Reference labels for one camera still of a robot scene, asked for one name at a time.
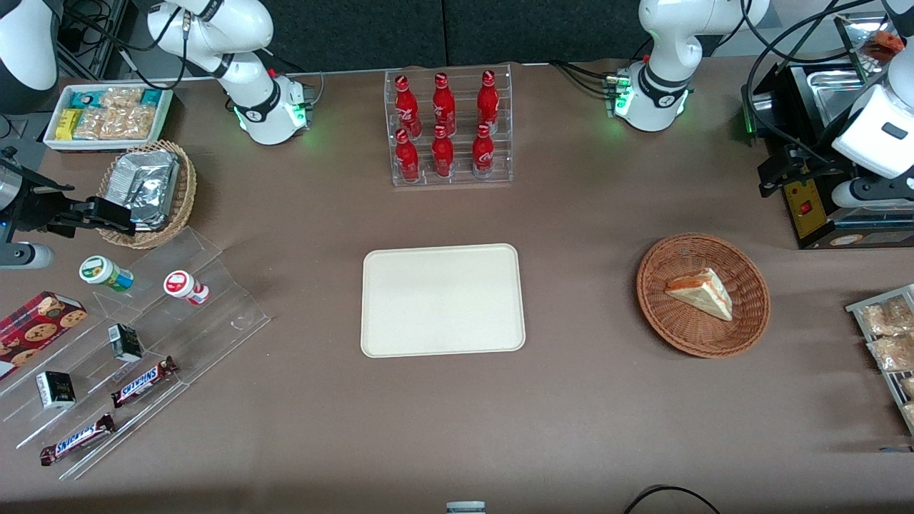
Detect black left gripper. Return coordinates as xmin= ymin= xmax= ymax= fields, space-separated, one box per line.
xmin=758 ymin=143 xmax=855 ymax=199

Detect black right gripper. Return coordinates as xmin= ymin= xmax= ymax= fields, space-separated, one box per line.
xmin=0 ymin=166 xmax=136 ymax=238

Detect triangular sandwich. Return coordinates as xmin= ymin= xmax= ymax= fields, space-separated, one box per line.
xmin=666 ymin=268 xmax=734 ymax=322

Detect light wicker basket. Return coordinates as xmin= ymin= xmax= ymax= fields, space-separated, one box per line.
xmin=96 ymin=140 xmax=198 ymax=250

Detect brown round wicker basket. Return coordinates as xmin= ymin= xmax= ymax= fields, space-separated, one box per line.
xmin=636 ymin=233 xmax=771 ymax=358

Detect beige plastic tray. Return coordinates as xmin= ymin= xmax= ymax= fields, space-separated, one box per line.
xmin=361 ymin=243 xmax=526 ymax=358

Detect silver foil packs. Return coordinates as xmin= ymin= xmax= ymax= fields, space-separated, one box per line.
xmin=107 ymin=149 xmax=180 ymax=231

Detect black food warmer cabinet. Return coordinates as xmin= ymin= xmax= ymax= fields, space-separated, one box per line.
xmin=740 ymin=11 xmax=914 ymax=250

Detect green lid yogurt cup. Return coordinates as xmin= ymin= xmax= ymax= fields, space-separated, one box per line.
xmin=79 ymin=255 xmax=135 ymax=293

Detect clear bag of crackers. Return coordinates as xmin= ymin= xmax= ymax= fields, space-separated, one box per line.
xmin=74 ymin=106 xmax=156 ymax=141
xmin=99 ymin=86 xmax=144 ymax=110

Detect red lid yogurt cup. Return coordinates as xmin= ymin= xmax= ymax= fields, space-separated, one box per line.
xmin=163 ymin=269 xmax=211 ymax=307

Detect white rectangular snack bin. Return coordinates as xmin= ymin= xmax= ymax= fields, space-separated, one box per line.
xmin=43 ymin=84 xmax=175 ymax=151

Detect small black carton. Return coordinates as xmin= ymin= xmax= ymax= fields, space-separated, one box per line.
xmin=108 ymin=323 xmax=144 ymax=363
xmin=35 ymin=371 xmax=77 ymax=410

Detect red cookie box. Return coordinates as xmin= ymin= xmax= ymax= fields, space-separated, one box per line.
xmin=0 ymin=290 xmax=89 ymax=380

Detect clear acrylic stepped stand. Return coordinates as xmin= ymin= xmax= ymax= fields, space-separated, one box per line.
xmin=0 ymin=226 xmax=272 ymax=481

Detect red fried food pieces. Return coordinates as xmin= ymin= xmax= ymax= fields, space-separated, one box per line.
xmin=863 ymin=30 xmax=909 ymax=62

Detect brown snickers bar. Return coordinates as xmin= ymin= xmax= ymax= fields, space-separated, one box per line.
xmin=39 ymin=412 xmax=117 ymax=467
xmin=110 ymin=355 xmax=180 ymax=409

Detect clear bag of fried snacks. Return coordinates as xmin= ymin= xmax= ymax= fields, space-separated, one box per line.
xmin=859 ymin=296 xmax=914 ymax=337
xmin=866 ymin=333 xmax=914 ymax=373

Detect red cola bottle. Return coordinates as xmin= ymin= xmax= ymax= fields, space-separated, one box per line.
xmin=471 ymin=123 xmax=496 ymax=178
xmin=394 ymin=128 xmax=421 ymax=183
xmin=431 ymin=125 xmax=456 ymax=178
xmin=394 ymin=75 xmax=421 ymax=138
xmin=431 ymin=72 xmax=457 ymax=136
xmin=476 ymin=69 xmax=501 ymax=135

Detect clear acrylic bottle rack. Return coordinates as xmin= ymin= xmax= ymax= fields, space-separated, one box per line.
xmin=384 ymin=64 xmax=514 ymax=188

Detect grey wire snack rack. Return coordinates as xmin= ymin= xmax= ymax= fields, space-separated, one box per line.
xmin=845 ymin=283 xmax=914 ymax=437

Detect black base cable bundle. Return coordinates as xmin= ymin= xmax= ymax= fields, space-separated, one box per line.
xmin=548 ymin=54 xmax=652 ymax=99

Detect black cable loop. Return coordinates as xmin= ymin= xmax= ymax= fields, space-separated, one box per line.
xmin=622 ymin=485 xmax=723 ymax=514

